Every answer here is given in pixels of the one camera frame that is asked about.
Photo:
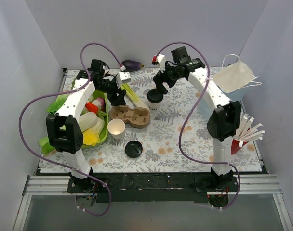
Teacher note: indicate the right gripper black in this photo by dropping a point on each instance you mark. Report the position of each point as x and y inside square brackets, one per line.
[159, 80]

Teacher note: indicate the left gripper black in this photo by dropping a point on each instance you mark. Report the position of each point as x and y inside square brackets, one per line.
[115, 95]

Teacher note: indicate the black plastic cup lid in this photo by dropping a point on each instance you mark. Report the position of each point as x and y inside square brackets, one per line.
[154, 97]

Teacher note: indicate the white paper coffee cup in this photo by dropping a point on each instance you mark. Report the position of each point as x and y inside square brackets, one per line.
[116, 127]

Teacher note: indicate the light blue paper bag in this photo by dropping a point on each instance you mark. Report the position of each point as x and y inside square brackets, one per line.
[233, 80]

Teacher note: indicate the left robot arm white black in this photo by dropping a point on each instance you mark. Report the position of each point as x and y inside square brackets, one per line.
[63, 129]

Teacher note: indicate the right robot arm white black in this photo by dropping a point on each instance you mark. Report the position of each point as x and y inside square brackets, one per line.
[225, 117]

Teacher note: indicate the green onion stalk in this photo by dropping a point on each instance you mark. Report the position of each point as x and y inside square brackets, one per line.
[133, 96]

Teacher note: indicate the orange carrot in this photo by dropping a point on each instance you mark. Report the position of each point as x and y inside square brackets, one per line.
[97, 109]

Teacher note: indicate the brown cardboard cup carrier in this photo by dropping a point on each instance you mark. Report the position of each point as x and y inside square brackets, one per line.
[137, 117]

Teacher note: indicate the purple eggplant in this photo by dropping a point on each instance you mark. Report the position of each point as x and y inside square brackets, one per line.
[132, 66]

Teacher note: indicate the green plastic tray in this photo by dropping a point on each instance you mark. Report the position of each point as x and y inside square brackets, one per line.
[103, 134]

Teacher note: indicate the yellow leafy cabbage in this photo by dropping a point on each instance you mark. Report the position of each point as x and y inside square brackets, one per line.
[91, 135]

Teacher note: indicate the floral table mat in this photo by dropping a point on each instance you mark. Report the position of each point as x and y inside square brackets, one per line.
[176, 139]

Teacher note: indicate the green lettuce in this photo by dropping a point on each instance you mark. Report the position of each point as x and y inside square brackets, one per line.
[46, 148]

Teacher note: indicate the red cup holder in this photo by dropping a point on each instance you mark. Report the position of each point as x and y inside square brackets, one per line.
[236, 146]

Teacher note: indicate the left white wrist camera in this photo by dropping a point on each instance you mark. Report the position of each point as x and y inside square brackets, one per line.
[122, 76]

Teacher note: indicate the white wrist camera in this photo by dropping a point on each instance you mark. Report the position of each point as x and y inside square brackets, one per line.
[160, 61]
[122, 76]

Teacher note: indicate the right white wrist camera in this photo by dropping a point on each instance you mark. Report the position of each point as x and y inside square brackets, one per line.
[160, 61]

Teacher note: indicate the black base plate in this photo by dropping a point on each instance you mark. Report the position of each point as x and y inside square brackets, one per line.
[162, 187]

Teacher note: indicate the aluminium rail frame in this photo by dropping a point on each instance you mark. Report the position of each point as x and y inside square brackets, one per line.
[57, 211]

